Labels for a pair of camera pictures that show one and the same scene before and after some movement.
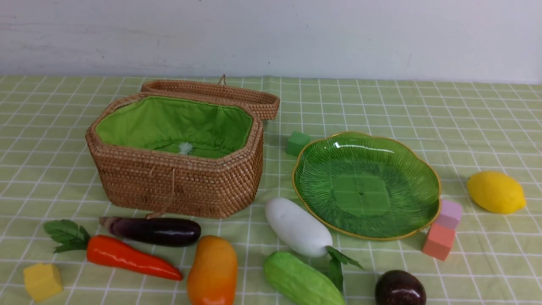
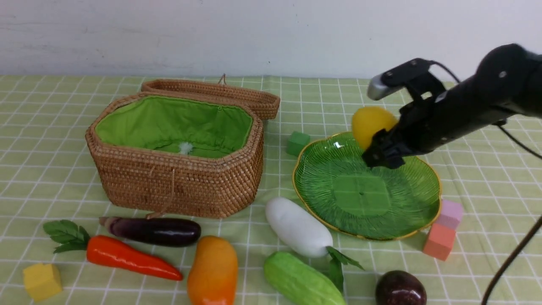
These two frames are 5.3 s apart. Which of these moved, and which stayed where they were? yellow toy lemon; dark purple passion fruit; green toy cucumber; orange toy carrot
Moved: yellow toy lemon
Stayed: dark purple passion fruit; orange toy carrot; green toy cucumber
